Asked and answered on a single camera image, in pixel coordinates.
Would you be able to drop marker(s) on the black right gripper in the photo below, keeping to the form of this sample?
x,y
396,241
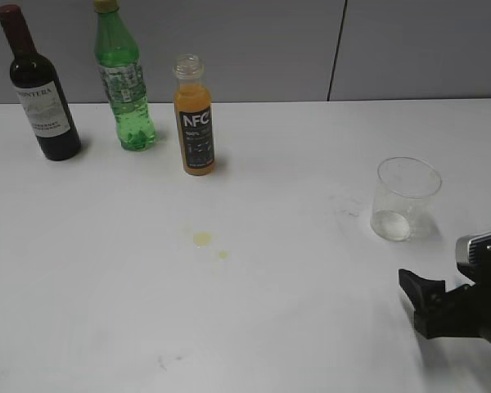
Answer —
x,y
464,312

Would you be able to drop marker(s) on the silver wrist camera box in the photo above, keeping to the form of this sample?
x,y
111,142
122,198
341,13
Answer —
x,y
473,257

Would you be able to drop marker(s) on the green plastic soda bottle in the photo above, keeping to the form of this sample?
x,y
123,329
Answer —
x,y
118,60

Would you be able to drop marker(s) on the dark red wine bottle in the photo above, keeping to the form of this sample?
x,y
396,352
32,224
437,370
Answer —
x,y
39,90

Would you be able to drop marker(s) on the transparent plastic cup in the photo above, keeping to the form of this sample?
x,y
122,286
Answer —
x,y
404,188

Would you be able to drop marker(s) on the NFC orange juice bottle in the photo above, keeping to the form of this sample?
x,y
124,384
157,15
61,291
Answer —
x,y
192,105

